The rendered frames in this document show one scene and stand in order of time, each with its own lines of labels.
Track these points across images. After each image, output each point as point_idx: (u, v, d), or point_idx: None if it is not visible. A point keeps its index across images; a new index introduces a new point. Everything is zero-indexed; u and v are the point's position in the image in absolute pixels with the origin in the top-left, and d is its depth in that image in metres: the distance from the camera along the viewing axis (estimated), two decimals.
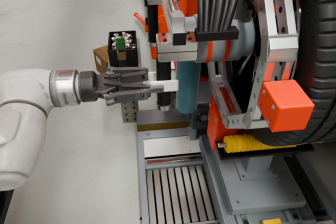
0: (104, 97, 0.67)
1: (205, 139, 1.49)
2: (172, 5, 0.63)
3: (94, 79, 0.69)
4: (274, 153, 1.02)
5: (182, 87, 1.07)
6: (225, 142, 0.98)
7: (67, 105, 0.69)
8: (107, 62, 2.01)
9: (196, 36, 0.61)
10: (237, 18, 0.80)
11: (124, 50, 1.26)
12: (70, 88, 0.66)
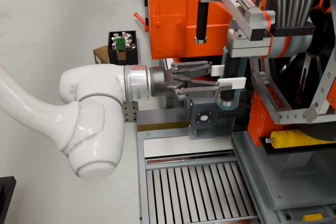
0: (176, 92, 0.68)
1: (237, 136, 1.51)
2: (247, 1, 0.65)
3: (165, 74, 0.71)
4: (320, 148, 1.04)
5: None
6: (273, 137, 1.00)
7: (138, 99, 0.70)
8: (107, 62, 2.01)
9: (273, 31, 0.63)
10: None
11: (124, 50, 1.26)
12: (144, 83, 0.68)
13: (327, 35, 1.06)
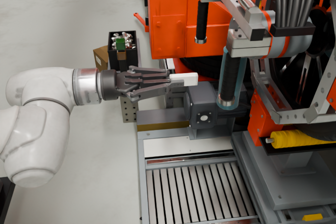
0: (128, 95, 0.67)
1: (237, 136, 1.51)
2: (247, 1, 0.65)
3: (116, 77, 0.70)
4: (320, 148, 1.04)
5: None
6: (273, 137, 1.00)
7: (89, 103, 0.69)
8: (107, 62, 2.01)
9: (273, 31, 0.63)
10: None
11: (124, 50, 1.26)
12: (92, 87, 0.66)
13: (327, 35, 1.06)
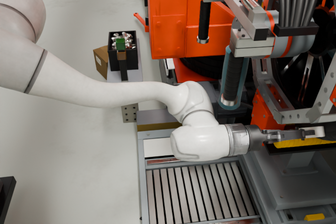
0: (274, 135, 0.79)
1: None
2: (250, 1, 0.65)
3: None
4: (322, 148, 1.04)
5: None
6: None
7: (240, 147, 0.79)
8: (107, 62, 2.01)
9: (276, 31, 0.63)
10: None
11: (124, 50, 1.26)
12: (243, 130, 0.80)
13: (327, 35, 1.06)
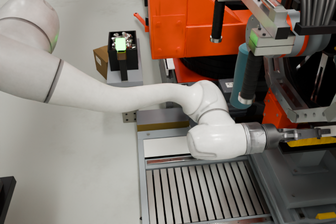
0: (291, 134, 0.79)
1: None
2: (271, 0, 0.65)
3: None
4: (334, 147, 1.04)
5: (241, 83, 1.09)
6: None
7: (257, 146, 0.79)
8: (107, 62, 2.01)
9: (298, 30, 0.63)
10: None
11: (124, 50, 1.26)
12: (260, 129, 0.80)
13: None
